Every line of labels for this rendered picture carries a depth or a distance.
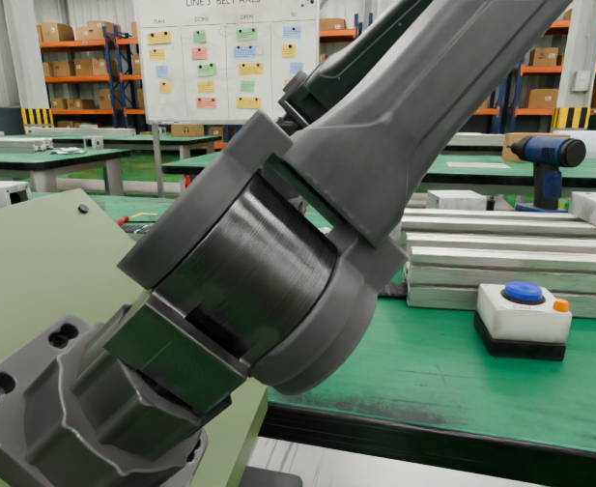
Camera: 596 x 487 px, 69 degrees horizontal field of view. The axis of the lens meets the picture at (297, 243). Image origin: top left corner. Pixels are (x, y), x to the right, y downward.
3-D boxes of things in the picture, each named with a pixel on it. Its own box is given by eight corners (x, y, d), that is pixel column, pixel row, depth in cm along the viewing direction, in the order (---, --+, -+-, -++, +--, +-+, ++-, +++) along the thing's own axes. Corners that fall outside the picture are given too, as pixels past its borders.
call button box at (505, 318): (489, 357, 50) (496, 306, 48) (469, 319, 59) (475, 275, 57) (564, 362, 49) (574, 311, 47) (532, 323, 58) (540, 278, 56)
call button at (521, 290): (509, 307, 50) (511, 291, 49) (498, 294, 54) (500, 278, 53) (546, 309, 49) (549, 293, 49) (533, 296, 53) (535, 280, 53)
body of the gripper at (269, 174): (306, 201, 70) (306, 155, 68) (298, 215, 61) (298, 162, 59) (267, 200, 71) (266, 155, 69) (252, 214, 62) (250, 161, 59)
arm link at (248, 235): (82, 367, 19) (180, 434, 20) (237, 210, 15) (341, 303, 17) (156, 268, 27) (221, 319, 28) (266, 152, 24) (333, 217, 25)
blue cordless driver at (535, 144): (545, 244, 92) (563, 138, 85) (484, 222, 110) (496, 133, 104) (574, 242, 94) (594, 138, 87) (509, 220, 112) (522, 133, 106)
